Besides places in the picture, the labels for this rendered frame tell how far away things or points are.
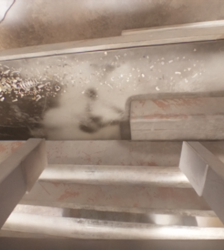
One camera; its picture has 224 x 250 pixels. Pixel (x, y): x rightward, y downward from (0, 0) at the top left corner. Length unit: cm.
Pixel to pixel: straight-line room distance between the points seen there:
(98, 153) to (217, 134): 22
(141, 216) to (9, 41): 85
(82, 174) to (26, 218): 7
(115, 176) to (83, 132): 27
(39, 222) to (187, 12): 71
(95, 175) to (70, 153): 16
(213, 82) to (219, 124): 8
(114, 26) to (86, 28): 10
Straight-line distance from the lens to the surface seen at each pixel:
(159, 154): 33
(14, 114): 50
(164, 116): 33
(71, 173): 21
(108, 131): 44
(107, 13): 73
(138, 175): 20
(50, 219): 19
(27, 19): 84
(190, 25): 72
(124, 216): 17
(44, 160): 16
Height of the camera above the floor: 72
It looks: 48 degrees down
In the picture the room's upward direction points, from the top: 170 degrees counter-clockwise
